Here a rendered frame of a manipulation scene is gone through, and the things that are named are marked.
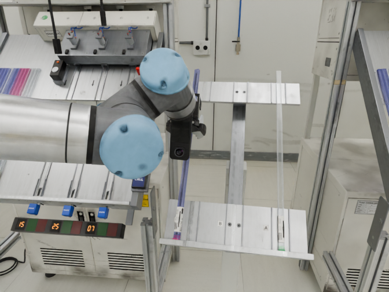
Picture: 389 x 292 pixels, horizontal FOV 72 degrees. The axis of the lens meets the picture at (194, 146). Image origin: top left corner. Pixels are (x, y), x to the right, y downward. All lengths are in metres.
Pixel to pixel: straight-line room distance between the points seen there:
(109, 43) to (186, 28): 1.57
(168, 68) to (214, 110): 2.28
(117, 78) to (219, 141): 1.86
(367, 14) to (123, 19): 1.00
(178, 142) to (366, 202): 0.89
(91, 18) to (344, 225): 1.32
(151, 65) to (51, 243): 1.23
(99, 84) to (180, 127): 0.57
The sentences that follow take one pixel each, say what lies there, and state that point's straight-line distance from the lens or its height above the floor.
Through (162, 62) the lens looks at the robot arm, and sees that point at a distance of 0.45.
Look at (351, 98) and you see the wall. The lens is 2.95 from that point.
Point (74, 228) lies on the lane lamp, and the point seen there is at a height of 0.66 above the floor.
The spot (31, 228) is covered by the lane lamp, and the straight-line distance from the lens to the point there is 0.98.
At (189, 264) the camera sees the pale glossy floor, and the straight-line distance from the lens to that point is 1.66.
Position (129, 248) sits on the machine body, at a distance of 1.40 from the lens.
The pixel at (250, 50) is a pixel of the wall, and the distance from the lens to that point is 2.64.
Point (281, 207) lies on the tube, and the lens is 0.70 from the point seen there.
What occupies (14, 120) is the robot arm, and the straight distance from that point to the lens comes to 0.34.
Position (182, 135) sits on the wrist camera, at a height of 0.98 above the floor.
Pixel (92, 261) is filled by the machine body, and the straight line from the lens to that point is 1.53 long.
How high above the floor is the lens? 1.18
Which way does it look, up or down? 21 degrees down
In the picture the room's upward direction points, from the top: straight up
